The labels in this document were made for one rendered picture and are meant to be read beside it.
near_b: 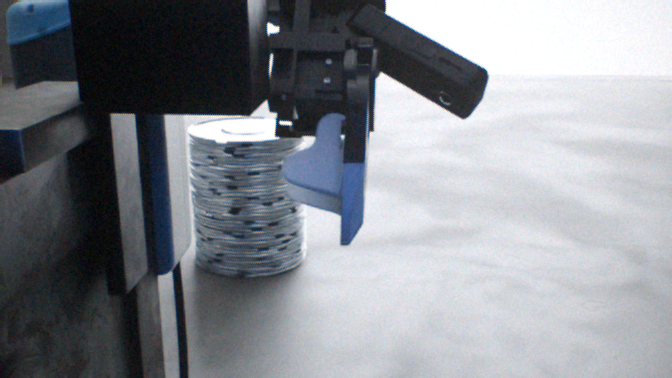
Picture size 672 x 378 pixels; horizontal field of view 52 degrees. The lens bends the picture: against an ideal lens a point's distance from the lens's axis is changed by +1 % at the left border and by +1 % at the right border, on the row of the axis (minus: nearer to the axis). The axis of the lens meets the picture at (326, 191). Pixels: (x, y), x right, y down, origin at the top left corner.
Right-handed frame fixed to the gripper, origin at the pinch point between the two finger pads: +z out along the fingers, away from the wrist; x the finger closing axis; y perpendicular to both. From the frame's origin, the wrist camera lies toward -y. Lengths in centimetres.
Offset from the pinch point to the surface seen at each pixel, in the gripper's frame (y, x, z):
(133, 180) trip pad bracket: 13.6, 7.4, 0.3
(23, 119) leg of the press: 15.2, 17.7, 1.8
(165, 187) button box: 13.8, 1.0, -2.0
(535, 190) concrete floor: -54, -177, -81
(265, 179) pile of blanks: 26, -102, -48
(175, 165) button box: 13.5, 0.3, -4.1
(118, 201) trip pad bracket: 13.6, 8.9, 2.3
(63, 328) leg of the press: 15.3, 8.6, 9.8
